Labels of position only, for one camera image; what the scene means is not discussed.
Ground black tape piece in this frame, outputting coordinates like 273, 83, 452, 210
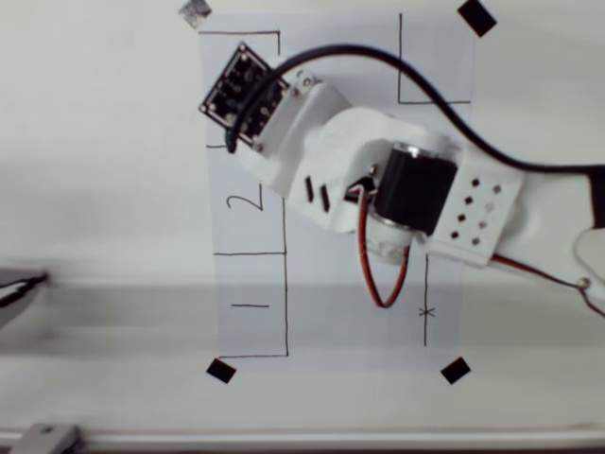
457, 0, 499, 38
205, 358, 237, 385
440, 357, 473, 385

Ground grey blurred pointed object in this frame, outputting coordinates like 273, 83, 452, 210
0, 267, 51, 332

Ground white paper sheet with markings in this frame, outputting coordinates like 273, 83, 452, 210
197, 11, 476, 375

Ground grey tape piece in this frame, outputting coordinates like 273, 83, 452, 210
179, 0, 213, 30

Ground grey metal clamp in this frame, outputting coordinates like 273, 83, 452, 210
9, 423, 84, 454

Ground red looped servo cable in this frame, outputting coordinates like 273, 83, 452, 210
356, 185, 412, 309

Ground red straight servo cable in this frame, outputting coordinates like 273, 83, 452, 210
491, 254, 605, 319

